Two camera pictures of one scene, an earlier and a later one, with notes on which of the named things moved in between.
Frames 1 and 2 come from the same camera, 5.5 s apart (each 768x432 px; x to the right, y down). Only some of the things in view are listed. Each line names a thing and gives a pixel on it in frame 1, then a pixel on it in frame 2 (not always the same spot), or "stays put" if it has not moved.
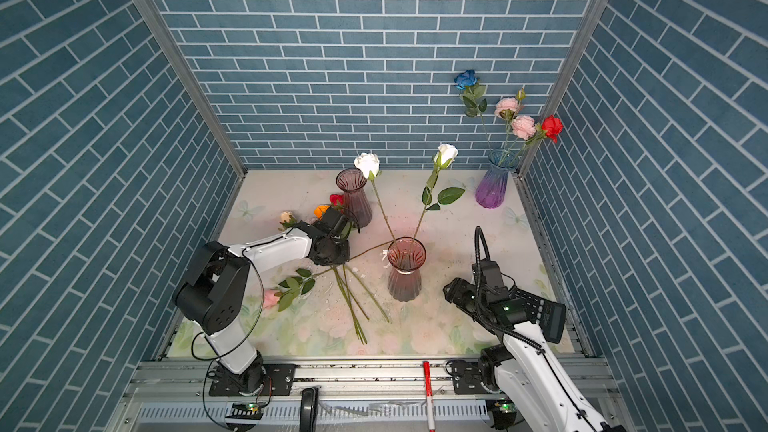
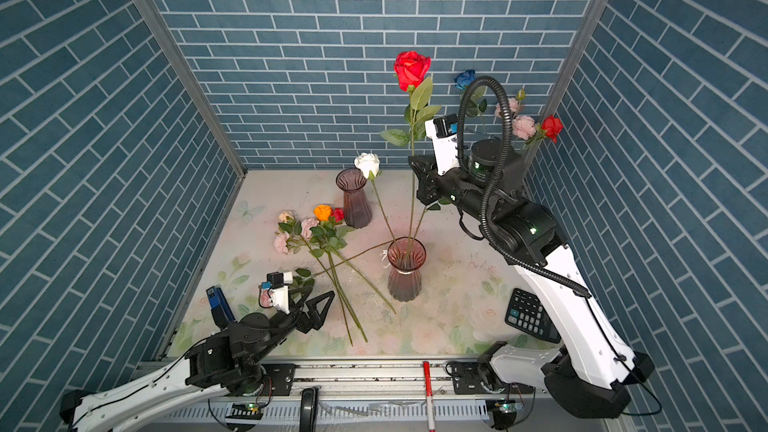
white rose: x=369 y=164 stays put
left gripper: x=344 y=255 → x=313 y=321
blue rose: x=470 y=92 stays put
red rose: x=335 y=198 → x=410 y=71
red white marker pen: x=429 y=396 stays put
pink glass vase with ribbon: x=407 y=254 stays put
